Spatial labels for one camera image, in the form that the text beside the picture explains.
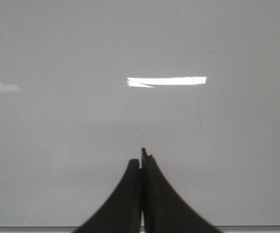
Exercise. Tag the white whiteboard with aluminium frame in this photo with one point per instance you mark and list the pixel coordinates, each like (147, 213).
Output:
(86, 84)

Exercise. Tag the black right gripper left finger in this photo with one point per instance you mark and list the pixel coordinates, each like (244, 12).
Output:
(121, 212)

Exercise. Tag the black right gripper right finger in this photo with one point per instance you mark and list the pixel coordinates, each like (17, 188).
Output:
(164, 210)

